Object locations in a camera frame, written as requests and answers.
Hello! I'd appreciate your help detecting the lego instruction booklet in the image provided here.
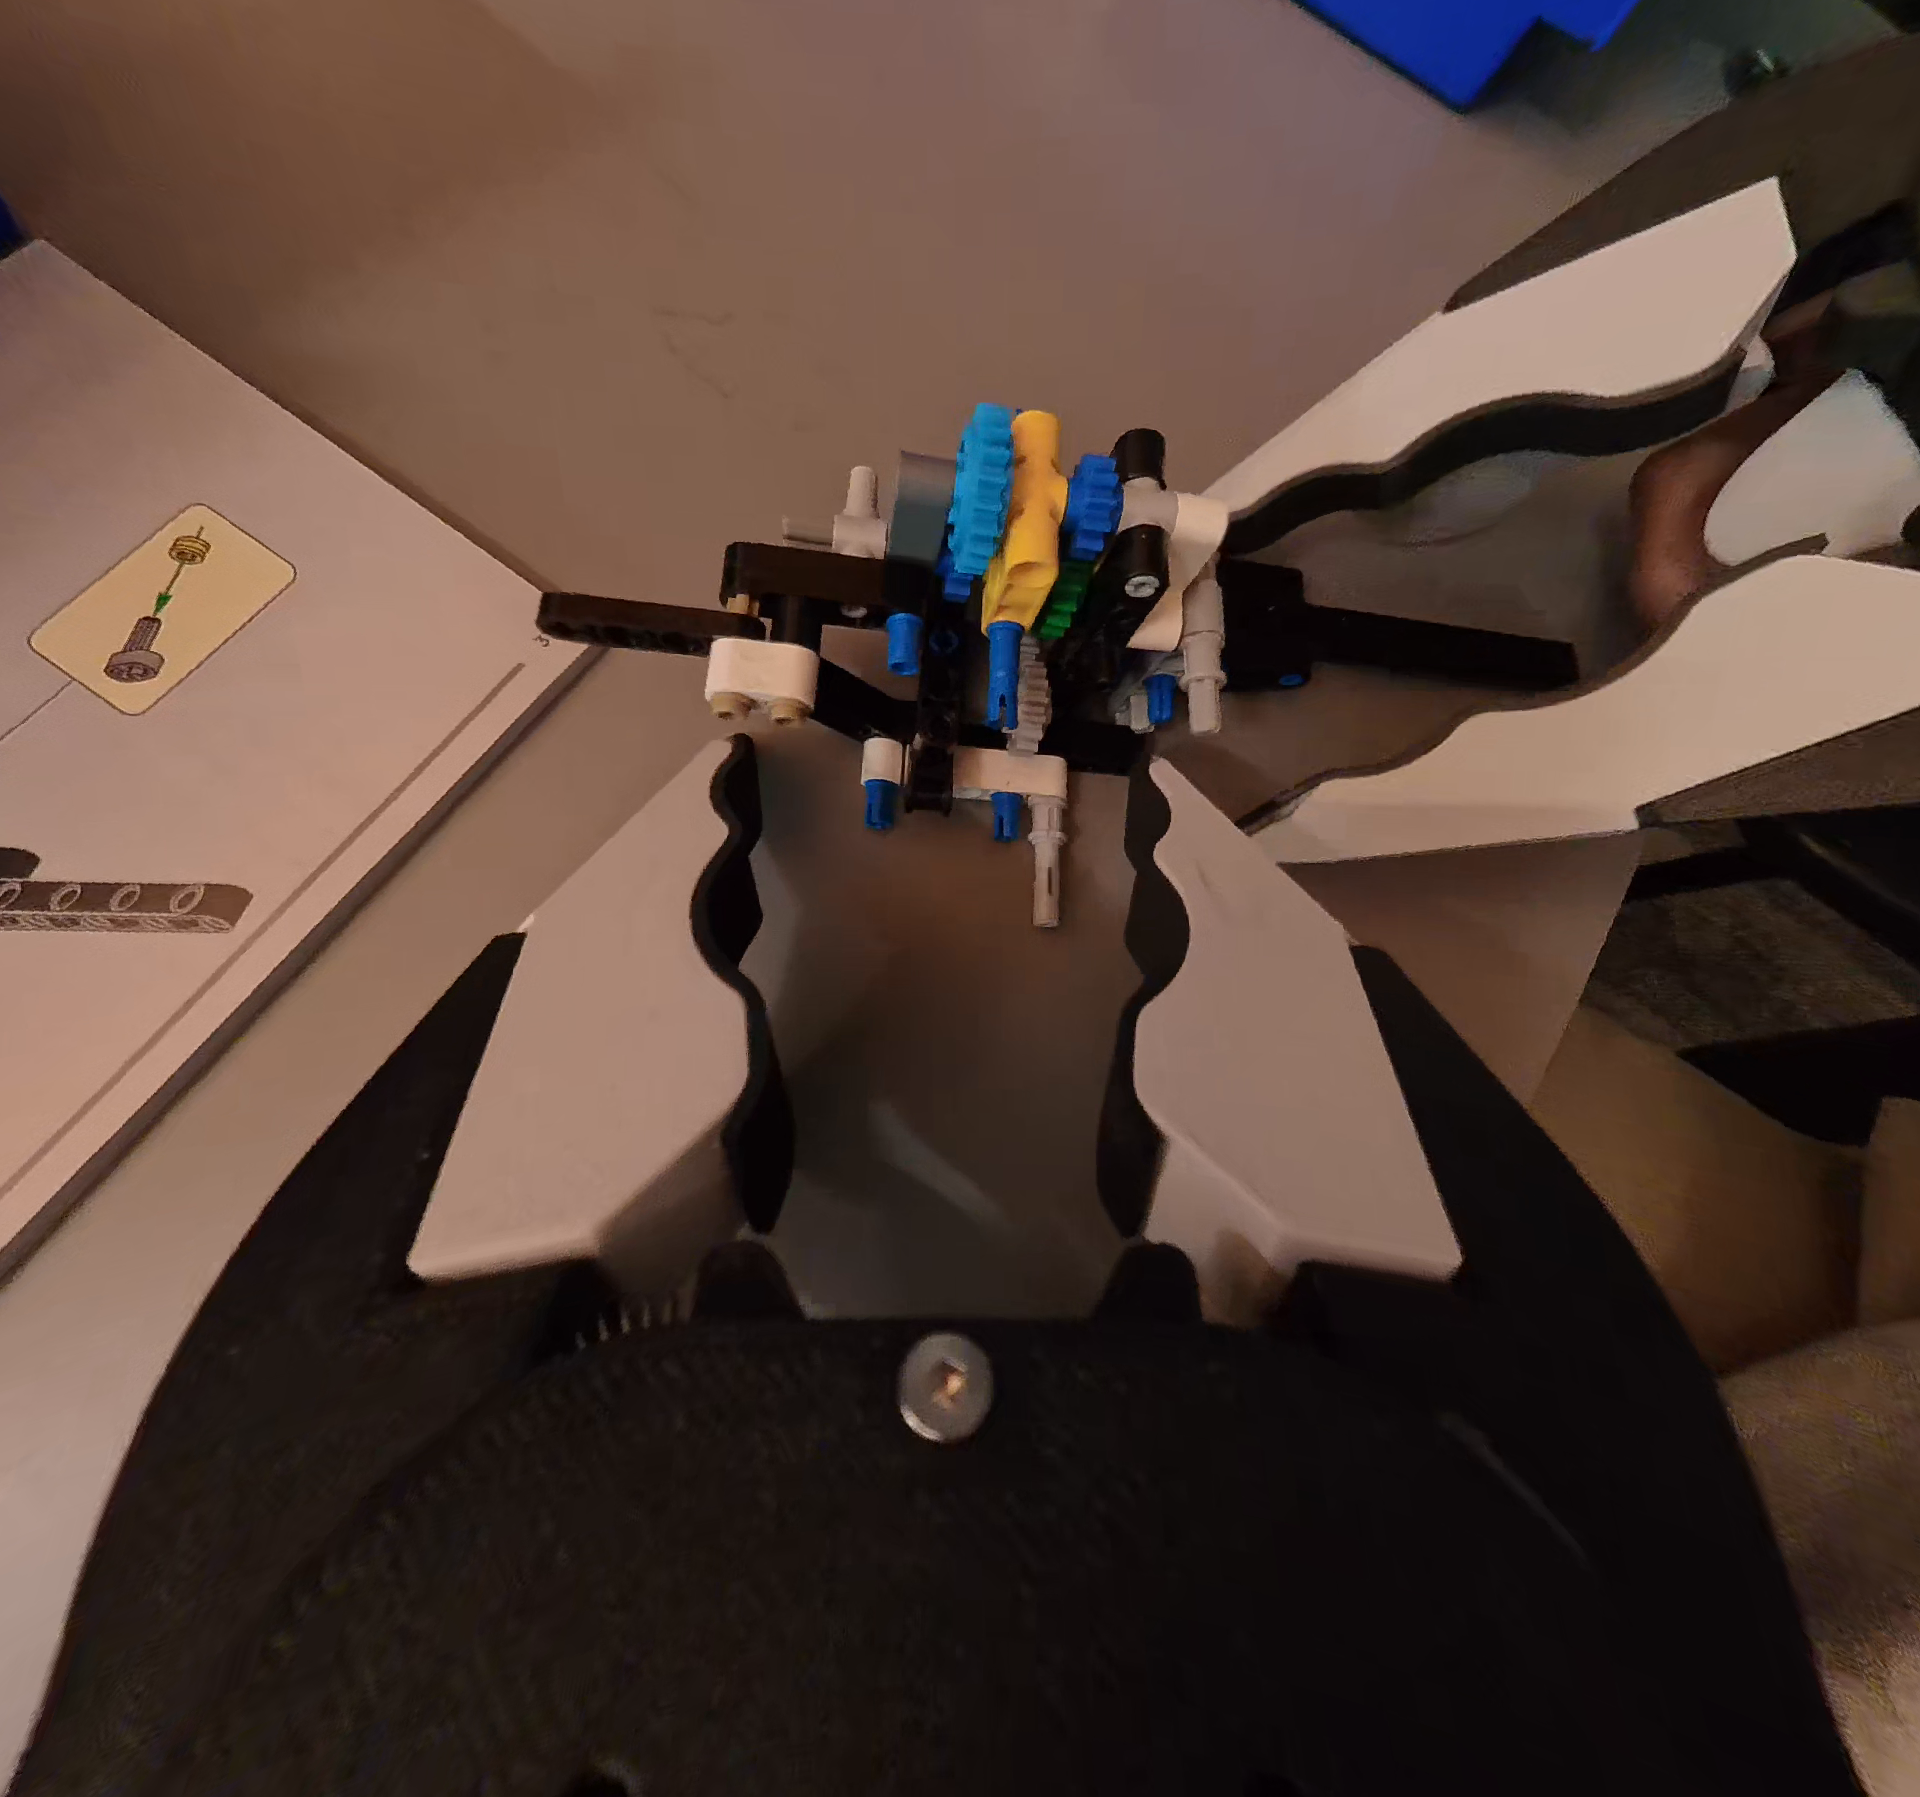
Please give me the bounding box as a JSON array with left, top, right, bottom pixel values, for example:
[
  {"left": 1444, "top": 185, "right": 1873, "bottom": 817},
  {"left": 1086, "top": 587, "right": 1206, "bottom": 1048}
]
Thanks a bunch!
[{"left": 0, "top": 236, "right": 611, "bottom": 1283}]

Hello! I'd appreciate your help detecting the person's right hand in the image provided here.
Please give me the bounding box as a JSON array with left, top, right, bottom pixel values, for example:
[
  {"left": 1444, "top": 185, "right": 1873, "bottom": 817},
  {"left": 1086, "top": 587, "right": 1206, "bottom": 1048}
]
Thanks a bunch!
[{"left": 1630, "top": 395, "right": 1778, "bottom": 629}]

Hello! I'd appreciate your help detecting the multicoloured lego gear assembly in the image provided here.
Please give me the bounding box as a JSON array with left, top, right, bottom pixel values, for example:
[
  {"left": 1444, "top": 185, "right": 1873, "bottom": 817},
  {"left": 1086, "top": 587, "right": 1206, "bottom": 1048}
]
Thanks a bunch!
[{"left": 537, "top": 402, "right": 1580, "bottom": 933}]

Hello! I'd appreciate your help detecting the tan cardboard box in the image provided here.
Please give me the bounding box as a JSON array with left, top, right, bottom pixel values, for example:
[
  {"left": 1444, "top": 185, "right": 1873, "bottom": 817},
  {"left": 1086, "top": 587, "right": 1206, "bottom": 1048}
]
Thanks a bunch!
[{"left": 1530, "top": 1001, "right": 1920, "bottom": 1379}]

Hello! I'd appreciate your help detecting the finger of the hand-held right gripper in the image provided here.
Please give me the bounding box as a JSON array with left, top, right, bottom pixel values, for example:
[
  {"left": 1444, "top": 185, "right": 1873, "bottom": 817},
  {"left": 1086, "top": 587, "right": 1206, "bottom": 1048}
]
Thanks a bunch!
[
  {"left": 1243, "top": 553, "right": 1920, "bottom": 864},
  {"left": 1199, "top": 177, "right": 1799, "bottom": 557}
]

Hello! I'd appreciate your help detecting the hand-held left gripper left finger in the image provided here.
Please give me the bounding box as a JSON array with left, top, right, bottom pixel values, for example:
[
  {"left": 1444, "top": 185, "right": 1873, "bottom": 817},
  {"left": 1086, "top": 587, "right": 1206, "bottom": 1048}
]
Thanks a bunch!
[{"left": 407, "top": 735, "right": 791, "bottom": 1283}]

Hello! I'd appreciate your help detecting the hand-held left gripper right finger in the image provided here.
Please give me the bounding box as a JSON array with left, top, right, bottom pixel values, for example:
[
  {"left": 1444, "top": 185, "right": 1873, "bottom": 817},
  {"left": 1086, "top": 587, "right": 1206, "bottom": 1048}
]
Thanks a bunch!
[{"left": 1099, "top": 758, "right": 1467, "bottom": 1283}]

